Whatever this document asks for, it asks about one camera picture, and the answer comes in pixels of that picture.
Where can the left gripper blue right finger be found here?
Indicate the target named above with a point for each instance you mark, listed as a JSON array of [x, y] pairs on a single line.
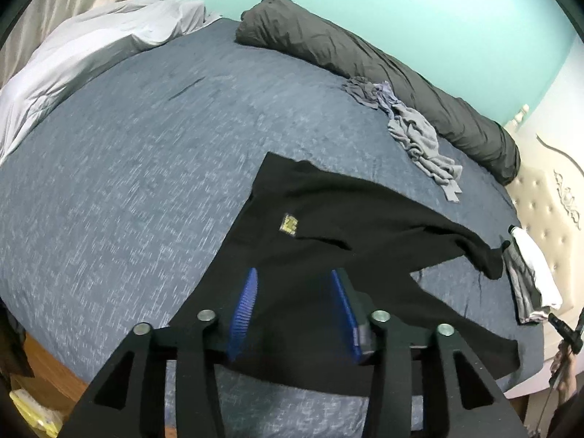
[[460, 397]]

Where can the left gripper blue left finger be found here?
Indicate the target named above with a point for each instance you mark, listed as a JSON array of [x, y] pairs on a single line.
[[126, 397]]

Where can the black sweater garment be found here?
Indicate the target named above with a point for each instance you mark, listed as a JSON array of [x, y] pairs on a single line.
[[299, 225]]

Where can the person's right hand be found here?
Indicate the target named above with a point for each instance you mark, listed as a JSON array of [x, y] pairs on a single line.
[[564, 367]]

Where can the grey white storage bag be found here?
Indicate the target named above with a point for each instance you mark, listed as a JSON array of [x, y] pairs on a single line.
[[534, 290]]

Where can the beige tufted headboard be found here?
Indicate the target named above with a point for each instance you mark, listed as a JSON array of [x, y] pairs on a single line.
[[548, 197]]

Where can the yellow box on floor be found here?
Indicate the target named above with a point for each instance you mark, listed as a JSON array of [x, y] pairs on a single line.
[[46, 421]]

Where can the light grey crumpled garment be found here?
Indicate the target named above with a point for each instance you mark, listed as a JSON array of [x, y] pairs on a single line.
[[420, 140]]

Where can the dark grey crumpled garment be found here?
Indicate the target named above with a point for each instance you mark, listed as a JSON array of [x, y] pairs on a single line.
[[367, 93]]

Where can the light grey pillow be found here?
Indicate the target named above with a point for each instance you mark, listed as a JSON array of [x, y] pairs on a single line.
[[83, 47]]

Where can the dark grey rolled duvet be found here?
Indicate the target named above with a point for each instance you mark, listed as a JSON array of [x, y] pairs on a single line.
[[289, 28]]

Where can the wooden bed frame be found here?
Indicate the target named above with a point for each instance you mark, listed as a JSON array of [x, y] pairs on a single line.
[[52, 385]]

